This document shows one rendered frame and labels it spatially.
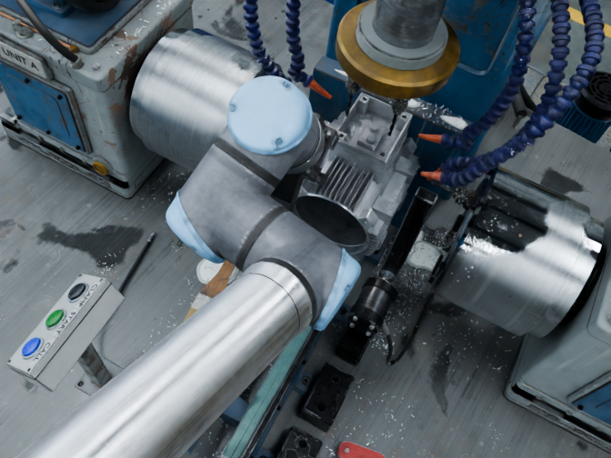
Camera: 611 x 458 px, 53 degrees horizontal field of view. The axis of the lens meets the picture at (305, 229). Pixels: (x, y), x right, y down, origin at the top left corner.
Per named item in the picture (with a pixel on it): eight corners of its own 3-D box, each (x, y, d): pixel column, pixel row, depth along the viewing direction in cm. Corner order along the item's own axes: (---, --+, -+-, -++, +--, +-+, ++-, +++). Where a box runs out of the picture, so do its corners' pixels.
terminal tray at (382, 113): (353, 117, 113) (359, 91, 107) (405, 141, 112) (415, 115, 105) (325, 162, 107) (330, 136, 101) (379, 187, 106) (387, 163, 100)
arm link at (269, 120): (204, 125, 67) (256, 52, 67) (234, 148, 80) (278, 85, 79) (271, 174, 66) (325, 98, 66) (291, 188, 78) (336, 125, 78)
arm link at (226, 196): (219, 275, 67) (285, 184, 66) (143, 215, 69) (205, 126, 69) (245, 277, 76) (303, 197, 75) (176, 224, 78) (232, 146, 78)
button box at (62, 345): (101, 291, 99) (79, 271, 95) (126, 297, 94) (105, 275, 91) (28, 382, 90) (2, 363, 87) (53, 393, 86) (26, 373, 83)
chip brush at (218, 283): (225, 248, 128) (225, 246, 127) (246, 257, 127) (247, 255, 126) (177, 332, 117) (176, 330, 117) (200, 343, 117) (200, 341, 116)
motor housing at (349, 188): (323, 158, 127) (335, 94, 111) (405, 197, 124) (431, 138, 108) (277, 229, 117) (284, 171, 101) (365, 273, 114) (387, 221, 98)
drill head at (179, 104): (155, 66, 136) (139, -31, 115) (297, 134, 130) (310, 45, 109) (83, 141, 124) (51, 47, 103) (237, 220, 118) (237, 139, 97)
